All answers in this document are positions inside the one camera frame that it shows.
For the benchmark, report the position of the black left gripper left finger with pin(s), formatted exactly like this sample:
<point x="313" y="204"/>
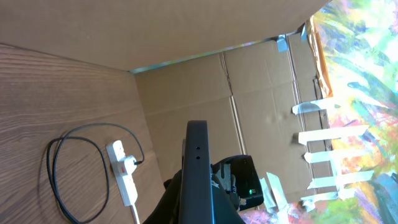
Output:
<point x="167" y="210"/>

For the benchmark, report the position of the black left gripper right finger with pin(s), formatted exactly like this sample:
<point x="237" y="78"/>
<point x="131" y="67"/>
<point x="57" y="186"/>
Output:
<point x="224" y="211"/>

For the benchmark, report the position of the Samsung Galaxy smartphone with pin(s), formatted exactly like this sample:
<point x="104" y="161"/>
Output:
<point x="196" y="197"/>

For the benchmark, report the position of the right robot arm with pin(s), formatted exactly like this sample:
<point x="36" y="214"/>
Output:
<point x="238" y="177"/>

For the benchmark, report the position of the white USB charger plug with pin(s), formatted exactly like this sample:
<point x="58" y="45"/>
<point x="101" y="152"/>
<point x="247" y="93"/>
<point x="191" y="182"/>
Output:
<point x="127" y="165"/>

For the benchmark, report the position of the white power strip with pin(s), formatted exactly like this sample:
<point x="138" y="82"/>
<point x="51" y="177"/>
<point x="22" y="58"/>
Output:
<point x="125" y="183"/>

